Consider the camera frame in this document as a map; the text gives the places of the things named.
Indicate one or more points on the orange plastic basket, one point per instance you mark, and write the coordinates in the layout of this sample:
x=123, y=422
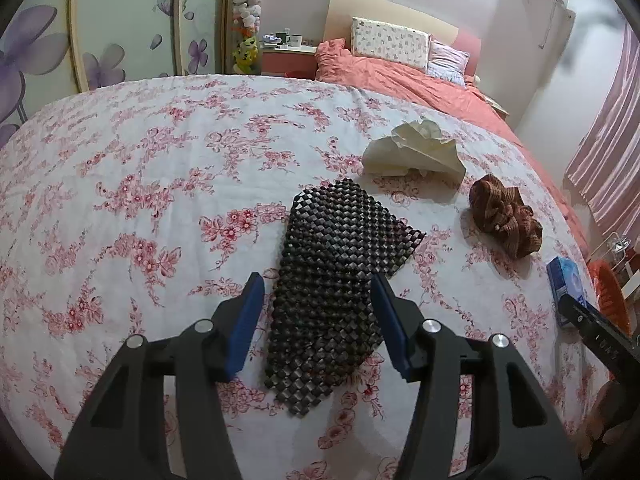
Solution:
x=610, y=295

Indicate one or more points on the cream crumpled cloth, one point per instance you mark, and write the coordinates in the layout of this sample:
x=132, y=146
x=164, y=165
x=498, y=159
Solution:
x=410, y=152

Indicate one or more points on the pink floral bedsheet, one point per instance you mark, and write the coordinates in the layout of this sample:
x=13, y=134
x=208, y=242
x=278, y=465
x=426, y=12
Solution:
x=150, y=200

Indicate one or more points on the pink striped pillow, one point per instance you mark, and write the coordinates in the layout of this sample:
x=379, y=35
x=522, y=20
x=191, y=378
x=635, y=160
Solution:
x=447, y=62

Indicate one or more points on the white wall air conditioner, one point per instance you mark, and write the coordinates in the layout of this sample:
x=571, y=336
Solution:
x=537, y=0

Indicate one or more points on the dark mug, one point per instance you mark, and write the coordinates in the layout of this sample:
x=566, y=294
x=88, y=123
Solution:
x=280, y=38

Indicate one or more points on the person's right hand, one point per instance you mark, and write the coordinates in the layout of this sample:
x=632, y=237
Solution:
x=607, y=420

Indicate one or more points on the black mesh mat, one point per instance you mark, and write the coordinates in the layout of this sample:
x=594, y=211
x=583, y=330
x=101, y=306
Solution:
x=330, y=270

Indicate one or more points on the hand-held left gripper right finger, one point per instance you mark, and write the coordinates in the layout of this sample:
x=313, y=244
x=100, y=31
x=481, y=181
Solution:
x=392, y=330

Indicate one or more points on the pink striped curtain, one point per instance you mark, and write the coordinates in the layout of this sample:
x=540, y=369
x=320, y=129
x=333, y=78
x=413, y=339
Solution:
x=615, y=150

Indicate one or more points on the pink nightstand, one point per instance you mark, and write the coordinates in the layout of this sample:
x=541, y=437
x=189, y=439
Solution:
x=287, y=62

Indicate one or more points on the cream and pink headboard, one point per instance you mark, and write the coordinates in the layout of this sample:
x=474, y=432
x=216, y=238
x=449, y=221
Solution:
x=380, y=7

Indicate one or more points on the clear tube of plush toys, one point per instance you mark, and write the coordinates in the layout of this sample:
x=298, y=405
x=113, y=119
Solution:
x=246, y=20

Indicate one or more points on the wardrobe with purple flowers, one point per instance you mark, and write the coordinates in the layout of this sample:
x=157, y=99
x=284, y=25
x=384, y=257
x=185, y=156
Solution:
x=115, y=30

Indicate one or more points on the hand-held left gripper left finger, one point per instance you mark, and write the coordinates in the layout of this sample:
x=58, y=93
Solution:
x=245, y=325

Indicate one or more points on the floral pillow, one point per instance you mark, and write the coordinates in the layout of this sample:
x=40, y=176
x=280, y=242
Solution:
x=390, y=42

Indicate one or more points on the cream nightstand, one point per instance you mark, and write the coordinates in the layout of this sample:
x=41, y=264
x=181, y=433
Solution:
x=492, y=100

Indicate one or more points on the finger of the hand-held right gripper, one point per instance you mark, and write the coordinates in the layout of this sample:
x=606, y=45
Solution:
x=597, y=335

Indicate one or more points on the white mug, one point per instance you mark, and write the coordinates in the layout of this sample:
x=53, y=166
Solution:
x=294, y=40

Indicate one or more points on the brown knitted cloth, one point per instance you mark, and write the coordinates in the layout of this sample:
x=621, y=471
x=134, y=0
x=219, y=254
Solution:
x=505, y=215

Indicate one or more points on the red duvet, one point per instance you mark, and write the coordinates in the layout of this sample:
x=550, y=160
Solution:
x=390, y=77

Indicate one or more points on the blue tissue pack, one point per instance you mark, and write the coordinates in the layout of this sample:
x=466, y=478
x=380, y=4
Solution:
x=565, y=280

